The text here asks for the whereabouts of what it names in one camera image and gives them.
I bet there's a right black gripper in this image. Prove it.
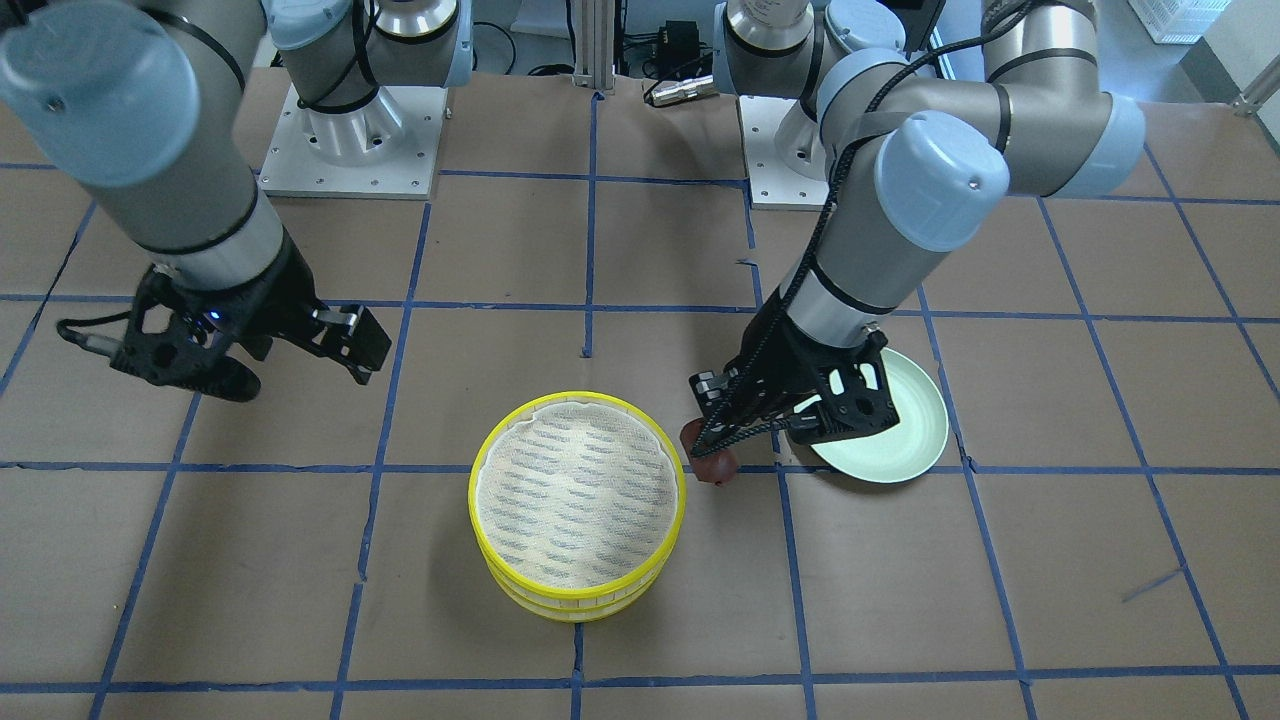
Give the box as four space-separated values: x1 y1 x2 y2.
140 237 392 401

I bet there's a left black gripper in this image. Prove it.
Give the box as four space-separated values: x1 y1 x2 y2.
690 310 899 459

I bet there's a brown steamed bun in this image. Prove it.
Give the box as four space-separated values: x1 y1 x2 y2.
678 418 740 486

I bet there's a yellow steamer layer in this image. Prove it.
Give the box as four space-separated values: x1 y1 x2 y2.
485 553 669 623
468 391 687 600

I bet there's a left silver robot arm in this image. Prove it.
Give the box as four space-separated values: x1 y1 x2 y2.
685 1 1146 459

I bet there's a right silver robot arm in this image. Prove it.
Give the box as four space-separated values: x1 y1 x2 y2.
3 1 474 402

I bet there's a light green plate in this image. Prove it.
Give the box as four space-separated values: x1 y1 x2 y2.
812 348 950 484

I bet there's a silver connector plug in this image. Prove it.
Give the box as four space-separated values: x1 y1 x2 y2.
643 76 721 108

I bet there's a black power adapter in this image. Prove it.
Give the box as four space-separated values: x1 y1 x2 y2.
654 20 701 70

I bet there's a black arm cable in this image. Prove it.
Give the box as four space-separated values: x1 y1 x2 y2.
690 0 1030 456

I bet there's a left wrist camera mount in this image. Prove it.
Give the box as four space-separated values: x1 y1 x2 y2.
786 331 899 446

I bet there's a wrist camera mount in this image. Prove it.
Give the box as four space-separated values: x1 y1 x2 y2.
56 266 268 402
786 331 899 446

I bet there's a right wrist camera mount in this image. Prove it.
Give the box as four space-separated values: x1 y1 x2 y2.
56 266 268 402

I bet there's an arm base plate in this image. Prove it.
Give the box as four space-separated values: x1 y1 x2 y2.
259 87 448 200
739 95 828 211

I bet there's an aluminium frame post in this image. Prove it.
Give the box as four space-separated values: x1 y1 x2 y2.
570 1 621 95

